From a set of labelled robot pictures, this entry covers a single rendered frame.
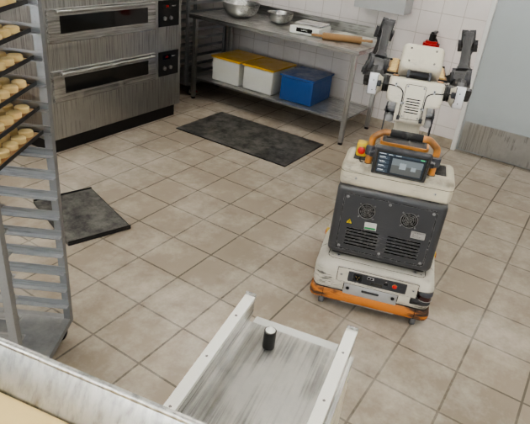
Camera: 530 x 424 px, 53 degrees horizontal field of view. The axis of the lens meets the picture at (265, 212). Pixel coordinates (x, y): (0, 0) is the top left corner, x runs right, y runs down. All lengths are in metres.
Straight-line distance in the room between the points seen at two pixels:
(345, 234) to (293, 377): 1.52
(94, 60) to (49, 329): 2.59
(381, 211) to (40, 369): 2.18
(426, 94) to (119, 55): 2.76
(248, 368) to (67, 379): 0.73
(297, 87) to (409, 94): 2.59
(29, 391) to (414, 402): 2.05
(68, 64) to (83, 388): 3.87
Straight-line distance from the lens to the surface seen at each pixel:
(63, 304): 2.56
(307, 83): 5.27
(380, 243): 2.79
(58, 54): 4.38
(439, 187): 2.65
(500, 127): 5.44
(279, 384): 1.35
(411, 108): 2.87
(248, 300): 1.47
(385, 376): 2.66
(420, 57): 2.90
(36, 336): 2.55
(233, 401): 1.30
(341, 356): 1.36
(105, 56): 4.67
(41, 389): 0.74
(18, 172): 2.27
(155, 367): 2.55
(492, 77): 5.37
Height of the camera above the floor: 1.82
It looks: 29 degrees down
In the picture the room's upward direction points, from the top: 6 degrees clockwise
